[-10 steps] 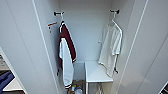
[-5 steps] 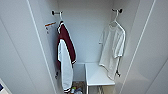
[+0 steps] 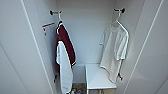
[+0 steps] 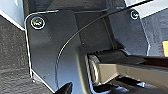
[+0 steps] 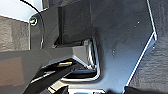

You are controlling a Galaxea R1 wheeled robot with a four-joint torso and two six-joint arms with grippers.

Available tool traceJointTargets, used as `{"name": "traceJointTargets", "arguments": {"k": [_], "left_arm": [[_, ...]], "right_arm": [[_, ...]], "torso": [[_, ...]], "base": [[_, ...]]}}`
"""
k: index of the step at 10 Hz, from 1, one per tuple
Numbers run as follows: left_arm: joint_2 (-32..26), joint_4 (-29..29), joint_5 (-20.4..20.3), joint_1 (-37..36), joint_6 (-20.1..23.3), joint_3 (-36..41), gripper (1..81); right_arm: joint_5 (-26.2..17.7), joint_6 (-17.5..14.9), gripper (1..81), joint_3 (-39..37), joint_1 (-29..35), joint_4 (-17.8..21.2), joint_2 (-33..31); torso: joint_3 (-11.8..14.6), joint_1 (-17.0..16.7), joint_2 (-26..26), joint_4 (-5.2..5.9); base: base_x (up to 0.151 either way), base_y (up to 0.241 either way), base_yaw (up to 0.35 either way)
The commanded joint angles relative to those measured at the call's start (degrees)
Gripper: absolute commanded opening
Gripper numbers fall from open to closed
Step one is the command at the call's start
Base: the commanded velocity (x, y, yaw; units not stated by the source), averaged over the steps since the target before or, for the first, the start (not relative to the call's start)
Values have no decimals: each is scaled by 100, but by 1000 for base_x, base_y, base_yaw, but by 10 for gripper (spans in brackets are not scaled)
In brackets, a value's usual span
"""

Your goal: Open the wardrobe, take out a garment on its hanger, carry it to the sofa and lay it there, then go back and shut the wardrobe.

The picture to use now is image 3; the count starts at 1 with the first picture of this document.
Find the white t-shirt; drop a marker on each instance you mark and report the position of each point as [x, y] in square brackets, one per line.
[113, 50]

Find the white wardrobe door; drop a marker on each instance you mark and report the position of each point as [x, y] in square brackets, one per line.
[153, 50]
[13, 66]

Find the white wardrobe cabinet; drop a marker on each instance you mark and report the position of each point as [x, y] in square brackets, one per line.
[86, 40]

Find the red white jacket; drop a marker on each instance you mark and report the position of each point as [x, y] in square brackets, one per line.
[65, 43]

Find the white inner shelf box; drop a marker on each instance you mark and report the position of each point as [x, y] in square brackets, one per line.
[98, 78]

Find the orange white warning label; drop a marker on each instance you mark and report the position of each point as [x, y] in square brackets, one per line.
[48, 26]

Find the colourful items on wardrobe bottom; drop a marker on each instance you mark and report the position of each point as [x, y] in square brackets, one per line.
[77, 89]

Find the black wall hook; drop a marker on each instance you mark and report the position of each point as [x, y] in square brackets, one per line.
[53, 13]
[120, 10]

